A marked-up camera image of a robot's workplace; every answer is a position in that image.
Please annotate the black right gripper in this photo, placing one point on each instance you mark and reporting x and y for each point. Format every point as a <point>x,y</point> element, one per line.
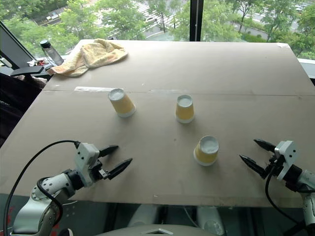
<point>274,164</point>

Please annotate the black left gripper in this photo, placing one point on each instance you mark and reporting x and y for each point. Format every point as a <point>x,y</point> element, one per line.
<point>99,169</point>

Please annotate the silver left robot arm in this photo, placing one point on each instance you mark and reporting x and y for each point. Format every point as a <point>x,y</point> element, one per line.
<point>49,186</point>

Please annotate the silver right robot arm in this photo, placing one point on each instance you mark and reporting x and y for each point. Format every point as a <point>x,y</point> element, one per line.
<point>304,186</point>

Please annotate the yellow paper cup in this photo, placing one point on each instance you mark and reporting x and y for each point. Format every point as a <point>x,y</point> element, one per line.
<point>121,102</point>
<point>206,151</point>
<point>184,109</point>

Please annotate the white rounded robot leg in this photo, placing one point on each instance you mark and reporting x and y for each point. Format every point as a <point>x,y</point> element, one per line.
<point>145,216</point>
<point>211,220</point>

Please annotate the silver robot torso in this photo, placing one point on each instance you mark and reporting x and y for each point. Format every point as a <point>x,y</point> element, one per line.
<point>157,231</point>

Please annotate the yellow towel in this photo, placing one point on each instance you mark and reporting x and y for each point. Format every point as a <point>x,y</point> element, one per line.
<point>93,57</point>

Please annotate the clear bottle with black cap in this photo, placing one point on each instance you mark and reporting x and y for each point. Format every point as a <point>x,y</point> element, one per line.
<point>51,52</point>

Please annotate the black flat device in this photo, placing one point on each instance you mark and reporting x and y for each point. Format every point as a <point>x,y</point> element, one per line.
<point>27,70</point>

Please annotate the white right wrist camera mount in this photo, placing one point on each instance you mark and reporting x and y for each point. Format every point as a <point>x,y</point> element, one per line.
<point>286,157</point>

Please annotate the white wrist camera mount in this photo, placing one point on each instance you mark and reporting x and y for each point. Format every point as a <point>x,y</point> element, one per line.
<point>85,157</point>
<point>286,157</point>

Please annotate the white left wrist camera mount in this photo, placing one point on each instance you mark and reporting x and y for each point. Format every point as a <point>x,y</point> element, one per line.
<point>85,157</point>

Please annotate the black window frame post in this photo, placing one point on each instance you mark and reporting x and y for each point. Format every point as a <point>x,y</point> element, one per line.
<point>196,19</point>

